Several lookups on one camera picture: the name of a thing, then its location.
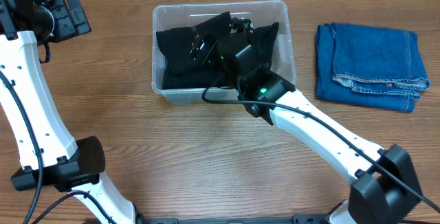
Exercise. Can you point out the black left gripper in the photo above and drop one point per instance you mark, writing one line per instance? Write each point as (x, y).
(64, 18)

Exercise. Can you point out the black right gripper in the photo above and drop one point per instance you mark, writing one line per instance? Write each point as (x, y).
(200, 46)

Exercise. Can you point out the small black cloth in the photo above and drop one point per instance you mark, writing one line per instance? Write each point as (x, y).
(194, 79)

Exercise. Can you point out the dark navy knit garment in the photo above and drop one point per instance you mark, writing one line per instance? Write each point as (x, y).
(174, 44)

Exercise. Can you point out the black garment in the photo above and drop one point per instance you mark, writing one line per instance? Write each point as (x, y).
(262, 40)

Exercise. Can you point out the blue denim jeans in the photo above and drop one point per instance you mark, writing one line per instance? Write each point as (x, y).
(369, 66)

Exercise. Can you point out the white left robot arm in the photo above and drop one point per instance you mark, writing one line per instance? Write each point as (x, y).
(49, 154)

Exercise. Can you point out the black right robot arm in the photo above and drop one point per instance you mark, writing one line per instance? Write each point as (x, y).
(383, 184)

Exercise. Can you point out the clear plastic storage bin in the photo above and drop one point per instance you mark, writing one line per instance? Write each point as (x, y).
(261, 13)

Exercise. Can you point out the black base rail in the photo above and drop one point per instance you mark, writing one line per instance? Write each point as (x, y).
(295, 219)

